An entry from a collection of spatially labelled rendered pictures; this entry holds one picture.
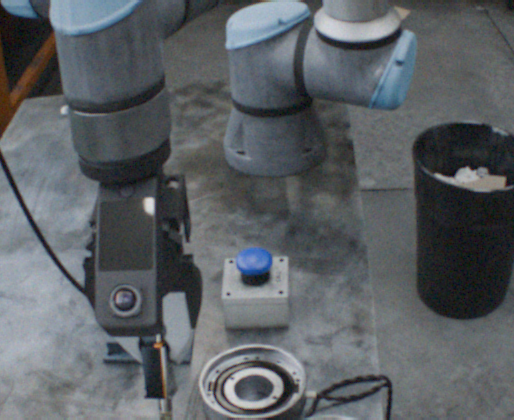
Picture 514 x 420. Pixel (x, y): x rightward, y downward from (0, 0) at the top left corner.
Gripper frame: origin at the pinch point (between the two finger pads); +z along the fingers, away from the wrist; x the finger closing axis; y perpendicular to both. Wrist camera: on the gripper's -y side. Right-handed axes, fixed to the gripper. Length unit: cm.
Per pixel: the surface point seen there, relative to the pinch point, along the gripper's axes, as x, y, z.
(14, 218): 29, 41, 13
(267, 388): -8.6, 7.2, 12.0
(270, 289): -8.9, 19.1, 8.6
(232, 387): -5.2, 5.8, 10.1
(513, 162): -69, 122, 58
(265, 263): -8.5, 20.2, 5.9
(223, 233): -2.6, 35.8, 13.2
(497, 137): -65, 127, 53
